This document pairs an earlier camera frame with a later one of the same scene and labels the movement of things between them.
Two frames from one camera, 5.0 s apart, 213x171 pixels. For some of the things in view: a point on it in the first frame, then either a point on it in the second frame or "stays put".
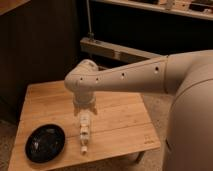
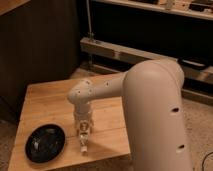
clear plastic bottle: (84, 121) stays put
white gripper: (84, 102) to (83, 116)
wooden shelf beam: (115, 51) stays put
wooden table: (122, 124) stays put
